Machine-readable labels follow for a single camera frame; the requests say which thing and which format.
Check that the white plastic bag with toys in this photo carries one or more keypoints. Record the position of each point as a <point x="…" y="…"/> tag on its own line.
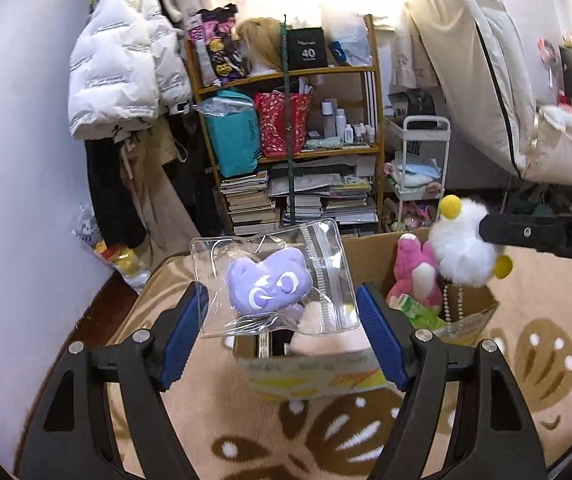
<point x="125" y="260"/>

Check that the cream pillow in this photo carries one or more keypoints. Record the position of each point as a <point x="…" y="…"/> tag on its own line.
<point x="561" y="145"/>

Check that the white fluffy plush toy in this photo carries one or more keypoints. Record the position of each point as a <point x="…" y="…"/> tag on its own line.
<point x="458" y="250"/>

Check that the white trolley cart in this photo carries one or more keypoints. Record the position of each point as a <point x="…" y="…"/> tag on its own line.
<point x="426" y="125"/>

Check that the red patterned bag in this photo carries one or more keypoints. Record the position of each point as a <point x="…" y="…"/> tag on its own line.
<point x="276" y="125"/>

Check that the purple plush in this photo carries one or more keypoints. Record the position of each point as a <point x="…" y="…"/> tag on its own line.
<point x="266" y="285"/>

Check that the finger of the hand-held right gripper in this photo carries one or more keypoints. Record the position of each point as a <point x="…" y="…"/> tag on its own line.
<point x="521" y="232"/>

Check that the blonde wig on head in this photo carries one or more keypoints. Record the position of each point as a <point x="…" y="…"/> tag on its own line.
<point x="261" y="40"/>

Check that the stack of books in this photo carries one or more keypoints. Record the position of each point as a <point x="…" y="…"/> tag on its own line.
<point x="251" y="205"/>

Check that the beige patterned blanket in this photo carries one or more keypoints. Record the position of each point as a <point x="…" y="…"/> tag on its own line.
<point x="246" y="425"/>

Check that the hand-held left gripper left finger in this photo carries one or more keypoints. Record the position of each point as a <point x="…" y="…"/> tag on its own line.
<point x="180" y="340"/>

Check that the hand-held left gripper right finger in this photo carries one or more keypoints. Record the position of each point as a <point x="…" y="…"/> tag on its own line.
<point x="383" y="340"/>

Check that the black bag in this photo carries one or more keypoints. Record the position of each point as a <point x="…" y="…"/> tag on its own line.
<point x="413" y="102"/>

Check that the cardboard box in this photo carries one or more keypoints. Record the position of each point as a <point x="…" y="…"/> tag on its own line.
<point x="316" y="375"/>

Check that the black coat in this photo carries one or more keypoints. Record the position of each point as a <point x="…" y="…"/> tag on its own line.
<point x="110" y="200"/>

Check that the teal bag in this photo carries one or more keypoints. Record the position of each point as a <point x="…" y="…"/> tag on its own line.
<point x="231" y="140"/>

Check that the pink flower decoration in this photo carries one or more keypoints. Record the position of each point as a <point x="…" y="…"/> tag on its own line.
<point x="547" y="50"/>

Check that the printed tote bag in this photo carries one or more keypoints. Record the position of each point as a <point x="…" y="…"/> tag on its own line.
<point x="215" y="45"/>

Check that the white puffer jacket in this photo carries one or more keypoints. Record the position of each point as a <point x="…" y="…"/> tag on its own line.
<point x="115" y="60"/>

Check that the beige coat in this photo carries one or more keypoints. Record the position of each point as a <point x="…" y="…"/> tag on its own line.
<point x="155" y="220"/>

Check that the green packet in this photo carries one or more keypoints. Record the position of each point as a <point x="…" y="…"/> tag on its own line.
<point x="416" y="312"/>

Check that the black box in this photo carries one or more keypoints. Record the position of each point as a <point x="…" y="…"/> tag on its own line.
<point x="308" y="50"/>

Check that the pink plush bear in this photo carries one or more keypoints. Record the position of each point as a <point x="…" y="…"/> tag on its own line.
<point x="411" y="272"/>

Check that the green pole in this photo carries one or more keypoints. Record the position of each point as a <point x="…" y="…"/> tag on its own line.
<point x="291" y="160"/>

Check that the translucent plastic bag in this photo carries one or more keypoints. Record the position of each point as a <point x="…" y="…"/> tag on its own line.
<point x="351" y="40"/>

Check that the wooden shelf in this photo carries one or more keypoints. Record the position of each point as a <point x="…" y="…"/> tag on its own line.
<point x="231" y="85"/>

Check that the white mattress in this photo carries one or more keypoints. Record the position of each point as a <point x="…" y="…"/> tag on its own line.
<point x="466" y="60"/>

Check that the group of white bottles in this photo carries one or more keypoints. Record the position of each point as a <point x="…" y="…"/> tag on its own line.
<point x="341" y="122"/>

